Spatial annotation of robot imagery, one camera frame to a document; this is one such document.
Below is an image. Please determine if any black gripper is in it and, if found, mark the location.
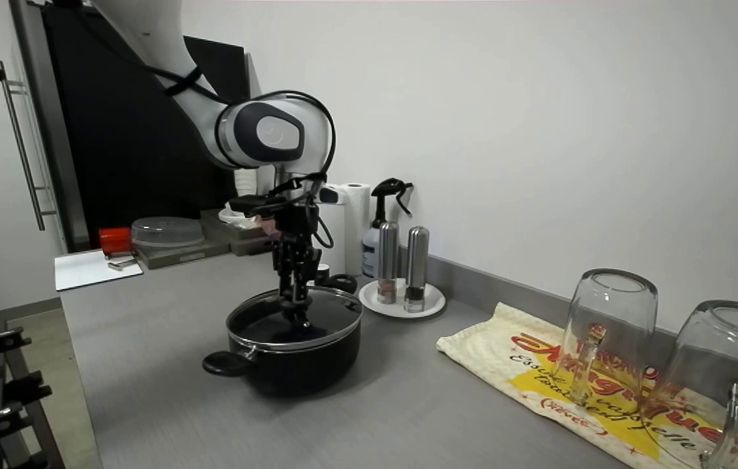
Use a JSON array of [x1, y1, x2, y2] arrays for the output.
[[230, 171, 335, 324]]

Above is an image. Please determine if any glass pot lid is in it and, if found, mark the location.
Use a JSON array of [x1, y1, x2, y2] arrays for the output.
[[226, 288, 361, 354]]

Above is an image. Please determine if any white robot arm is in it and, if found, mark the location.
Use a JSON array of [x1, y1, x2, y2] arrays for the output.
[[93, 0, 335, 329]]

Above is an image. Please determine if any black cooking pot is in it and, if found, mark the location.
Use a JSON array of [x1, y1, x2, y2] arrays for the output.
[[201, 273, 360, 398]]

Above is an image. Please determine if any paper towel roll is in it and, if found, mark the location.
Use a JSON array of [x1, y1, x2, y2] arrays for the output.
[[335, 182, 371, 277]]

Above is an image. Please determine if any spray bottle black trigger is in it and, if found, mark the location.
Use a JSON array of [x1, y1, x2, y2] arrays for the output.
[[360, 178, 418, 282]]

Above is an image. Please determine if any steel salt shaker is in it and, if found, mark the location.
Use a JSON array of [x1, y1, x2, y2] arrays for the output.
[[374, 225, 399, 305]]

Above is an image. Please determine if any steel pepper shaker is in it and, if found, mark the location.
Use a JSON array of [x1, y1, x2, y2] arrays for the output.
[[404, 226, 429, 312]]

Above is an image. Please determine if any grey tray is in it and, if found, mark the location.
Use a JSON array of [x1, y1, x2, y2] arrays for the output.
[[131, 212, 270, 269]]

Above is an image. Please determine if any small white saucer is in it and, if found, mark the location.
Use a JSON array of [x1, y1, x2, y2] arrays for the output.
[[358, 282, 446, 320]]

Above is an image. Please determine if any red small container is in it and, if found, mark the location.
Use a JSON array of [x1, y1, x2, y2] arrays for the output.
[[99, 226, 133, 255]]

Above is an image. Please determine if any white paper sheet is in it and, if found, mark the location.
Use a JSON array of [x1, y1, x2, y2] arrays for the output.
[[55, 251, 142, 292]]

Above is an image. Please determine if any black refrigerator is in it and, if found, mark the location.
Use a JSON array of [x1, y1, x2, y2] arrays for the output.
[[7, 0, 234, 251]]

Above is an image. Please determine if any clear glass jar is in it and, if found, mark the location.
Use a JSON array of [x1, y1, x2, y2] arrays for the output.
[[554, 269, 656, 411], [656, 299, 738, 469]]

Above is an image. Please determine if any printed kitchen towel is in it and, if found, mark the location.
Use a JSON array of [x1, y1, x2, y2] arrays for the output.
[[438, 299, 738, 469]]

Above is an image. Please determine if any silver door handle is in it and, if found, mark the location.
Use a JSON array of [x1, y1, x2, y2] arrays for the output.
[[0, 60, 56, 231]]

